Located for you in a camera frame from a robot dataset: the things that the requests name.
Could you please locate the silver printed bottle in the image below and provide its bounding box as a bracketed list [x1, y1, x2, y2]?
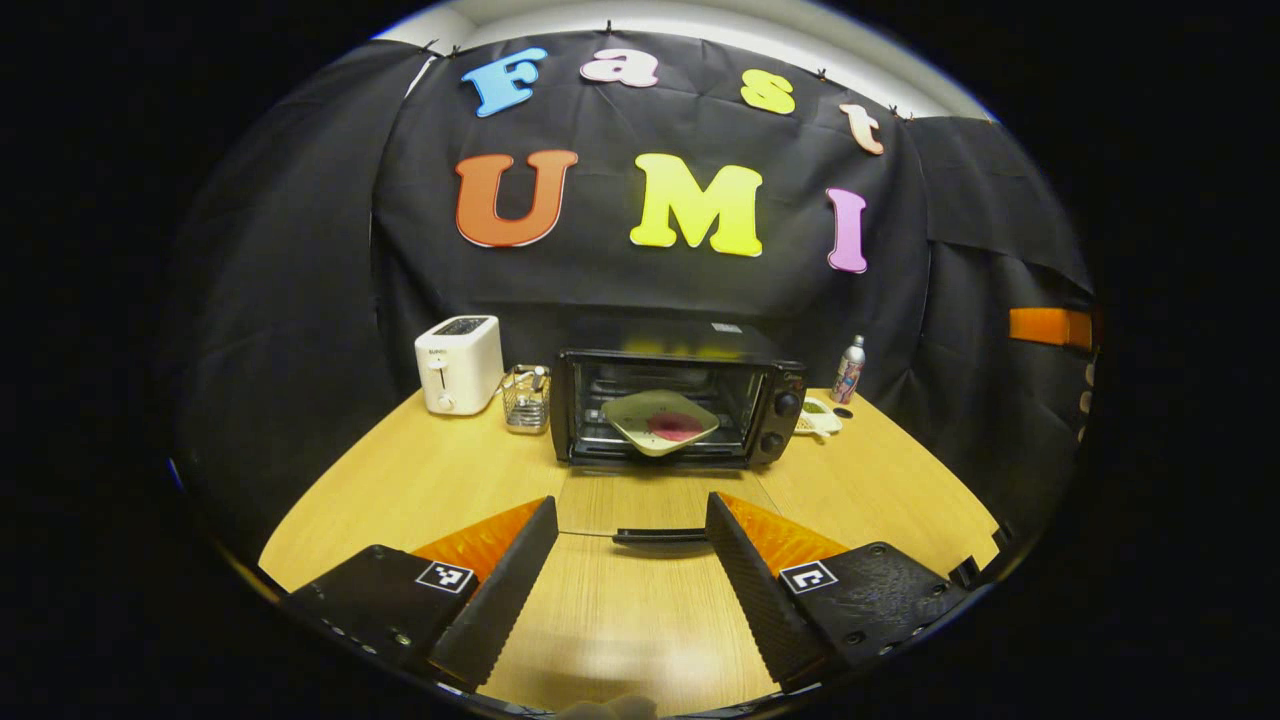
[832, 335, 867, 405]

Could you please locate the white square plate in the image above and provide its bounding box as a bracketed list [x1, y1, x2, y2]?
[601, 390, 721, 458]

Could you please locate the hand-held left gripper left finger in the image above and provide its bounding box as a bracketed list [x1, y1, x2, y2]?
[283, 496, 561, 693]

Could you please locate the pink ham slice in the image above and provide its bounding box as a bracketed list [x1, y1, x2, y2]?
[647, 410, 706, 443]

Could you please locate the white divided dish with grains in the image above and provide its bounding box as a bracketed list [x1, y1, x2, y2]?
[795, 396, 844, 437]

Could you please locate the row of black cloth clips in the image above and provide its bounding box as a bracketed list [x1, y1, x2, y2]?
[420, 18, 906, 119]

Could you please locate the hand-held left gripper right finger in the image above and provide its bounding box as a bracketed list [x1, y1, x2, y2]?
[705, 491, 971, 693]

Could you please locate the metal wire basket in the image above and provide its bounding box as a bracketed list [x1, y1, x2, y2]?
[500, 364, 552, 435]

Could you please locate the black electric oven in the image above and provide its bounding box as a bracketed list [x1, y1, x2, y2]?
[550, 320, 809, 546]

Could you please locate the white toaster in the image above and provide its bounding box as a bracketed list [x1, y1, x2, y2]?
[415, 315, 505, 416]

